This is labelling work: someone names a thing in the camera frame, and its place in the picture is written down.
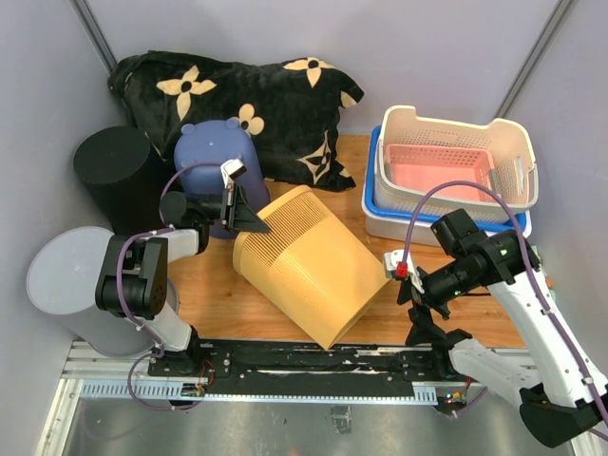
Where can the beige perforated basket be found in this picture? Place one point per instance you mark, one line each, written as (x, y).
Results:
(507, 142)

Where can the black floral pillow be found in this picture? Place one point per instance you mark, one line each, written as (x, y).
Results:
(290, 110)

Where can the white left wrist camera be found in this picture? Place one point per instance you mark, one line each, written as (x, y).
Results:
(230, 170)

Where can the grey bucket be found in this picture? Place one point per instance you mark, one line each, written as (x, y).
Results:
(61, 282)

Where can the blue bucket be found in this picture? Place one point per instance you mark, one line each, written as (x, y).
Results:
(199, 152)

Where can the aluminium frame rail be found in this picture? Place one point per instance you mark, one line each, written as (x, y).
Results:
(549, 31)
(92, 27)

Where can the right aluminium frame rail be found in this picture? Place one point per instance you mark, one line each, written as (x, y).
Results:
(549, 31)

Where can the pink small tray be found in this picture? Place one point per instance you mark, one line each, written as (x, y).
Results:
(411, 170)

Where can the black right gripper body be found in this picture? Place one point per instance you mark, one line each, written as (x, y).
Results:
(444, 284)

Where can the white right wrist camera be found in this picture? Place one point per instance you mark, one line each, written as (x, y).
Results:
(400, 267)

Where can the black large bucket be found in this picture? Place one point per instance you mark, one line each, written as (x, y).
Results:
(124, 174)

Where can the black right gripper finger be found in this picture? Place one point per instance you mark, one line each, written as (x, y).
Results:
(407, 292)
(423, 329)

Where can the black mounting rail plate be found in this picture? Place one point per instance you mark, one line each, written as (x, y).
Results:
(261, 368)

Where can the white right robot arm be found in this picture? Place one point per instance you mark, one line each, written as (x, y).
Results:
(566, 394)

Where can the yellow slatted basket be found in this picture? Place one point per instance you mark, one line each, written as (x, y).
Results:
(310, 265)

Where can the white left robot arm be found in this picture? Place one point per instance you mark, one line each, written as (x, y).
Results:
(133, 281)

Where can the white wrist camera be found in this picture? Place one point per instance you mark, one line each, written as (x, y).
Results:
(230, 170)
(400, 267)

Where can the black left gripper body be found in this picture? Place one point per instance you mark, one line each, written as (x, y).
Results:
(213, 211)

